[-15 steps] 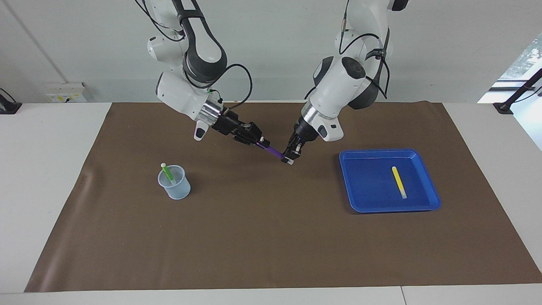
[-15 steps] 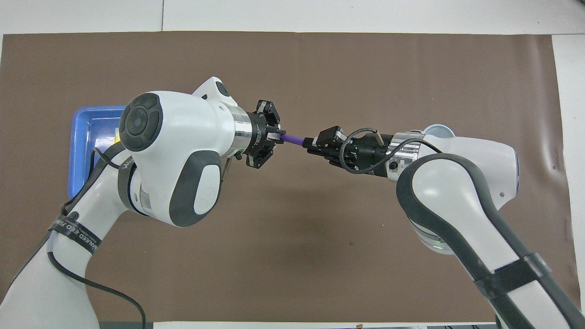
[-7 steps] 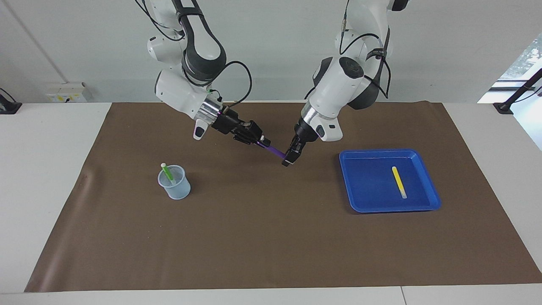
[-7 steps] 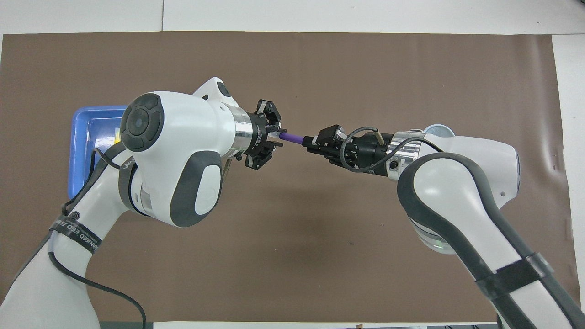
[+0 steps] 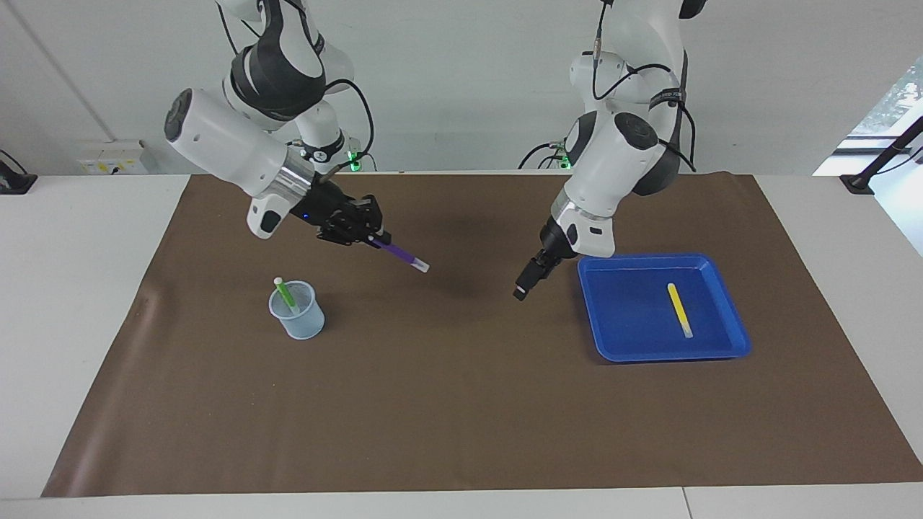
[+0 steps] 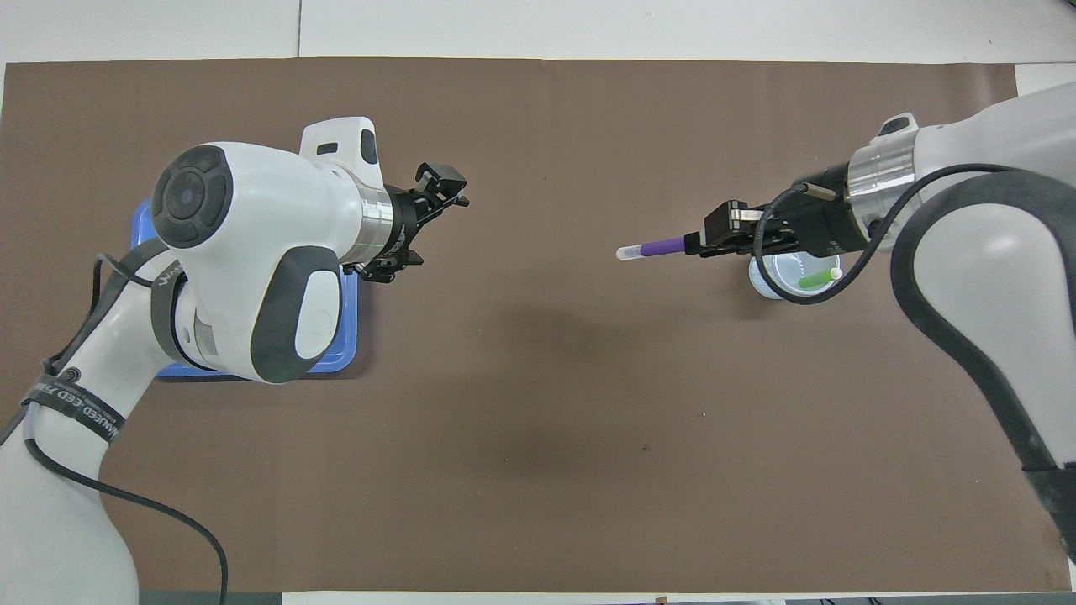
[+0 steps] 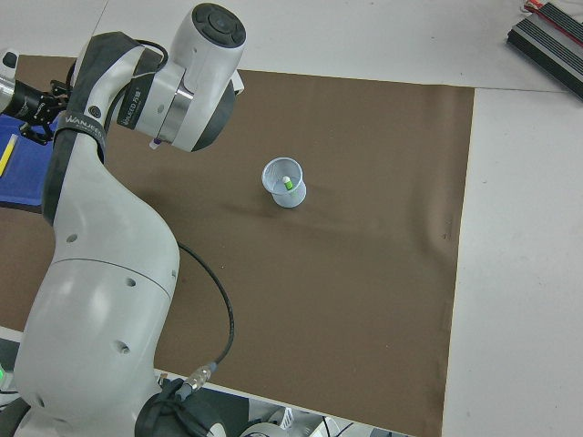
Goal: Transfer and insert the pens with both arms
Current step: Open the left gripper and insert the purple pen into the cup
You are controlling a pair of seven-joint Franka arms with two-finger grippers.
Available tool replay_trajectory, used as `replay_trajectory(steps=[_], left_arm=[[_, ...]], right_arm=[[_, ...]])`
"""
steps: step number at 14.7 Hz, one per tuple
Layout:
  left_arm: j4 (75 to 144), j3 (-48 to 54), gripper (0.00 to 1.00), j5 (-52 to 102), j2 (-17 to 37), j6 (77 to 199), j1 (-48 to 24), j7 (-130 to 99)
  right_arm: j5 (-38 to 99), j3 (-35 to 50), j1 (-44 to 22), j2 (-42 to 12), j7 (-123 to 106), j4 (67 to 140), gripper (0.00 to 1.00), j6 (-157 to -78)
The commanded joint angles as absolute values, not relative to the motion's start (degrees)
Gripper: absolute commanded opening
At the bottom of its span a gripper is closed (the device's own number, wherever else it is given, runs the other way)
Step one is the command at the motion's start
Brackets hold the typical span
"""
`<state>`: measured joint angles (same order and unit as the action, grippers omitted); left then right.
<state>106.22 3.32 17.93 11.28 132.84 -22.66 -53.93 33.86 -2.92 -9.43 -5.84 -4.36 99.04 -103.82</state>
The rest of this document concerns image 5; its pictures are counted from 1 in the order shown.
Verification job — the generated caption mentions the blue plastic tray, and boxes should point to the blue plastic tray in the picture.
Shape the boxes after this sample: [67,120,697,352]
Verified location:
[577,252,752,363]

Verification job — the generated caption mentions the black base cable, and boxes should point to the black base cable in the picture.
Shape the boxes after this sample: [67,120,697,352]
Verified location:
[518,141,572,171]

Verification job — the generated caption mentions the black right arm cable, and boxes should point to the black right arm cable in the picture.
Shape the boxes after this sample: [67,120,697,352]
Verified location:
[216,0,376,174]

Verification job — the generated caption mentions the brown table mat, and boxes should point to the brown table mat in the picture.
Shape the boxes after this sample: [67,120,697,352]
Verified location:
[41,173,923,498]

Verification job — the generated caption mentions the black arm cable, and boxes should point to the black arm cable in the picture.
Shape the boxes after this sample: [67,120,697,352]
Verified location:
[591,0,697,174]
[216,0,376,174]

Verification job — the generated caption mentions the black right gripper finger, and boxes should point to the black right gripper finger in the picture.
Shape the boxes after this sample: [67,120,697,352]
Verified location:
[317,225,392,247]
[343,195,383,224]

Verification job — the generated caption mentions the purple pen white cap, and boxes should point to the purple pen white cap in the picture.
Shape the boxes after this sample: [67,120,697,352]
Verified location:
[375,236,430,273]

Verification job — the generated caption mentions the green pen white cap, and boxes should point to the green pen white cap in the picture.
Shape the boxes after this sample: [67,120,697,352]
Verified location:
[273,278,300,314]

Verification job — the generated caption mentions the silver mesh pen cup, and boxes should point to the silver mesh pen cup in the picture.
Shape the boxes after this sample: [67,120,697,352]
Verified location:
[268,280,325,340]

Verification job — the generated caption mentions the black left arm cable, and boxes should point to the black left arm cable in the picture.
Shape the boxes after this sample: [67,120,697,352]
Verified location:
[591,0,697,174]

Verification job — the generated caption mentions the yellow pen white cap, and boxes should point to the yellow pen white cap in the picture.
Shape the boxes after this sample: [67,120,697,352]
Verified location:
[667,283,694,339]

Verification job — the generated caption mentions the bright window with foliage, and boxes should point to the bright window with foliage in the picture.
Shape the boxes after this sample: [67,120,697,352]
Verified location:
[851,58,923,139]

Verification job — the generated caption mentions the white wall socket box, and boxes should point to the white wall socket box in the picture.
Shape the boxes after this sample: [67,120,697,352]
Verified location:
[76,141,156,176]

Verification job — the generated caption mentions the black clamp stand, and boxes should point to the black clamp stand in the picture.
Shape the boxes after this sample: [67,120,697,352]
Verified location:
[840,115,923,195]
[0,149,38,195]

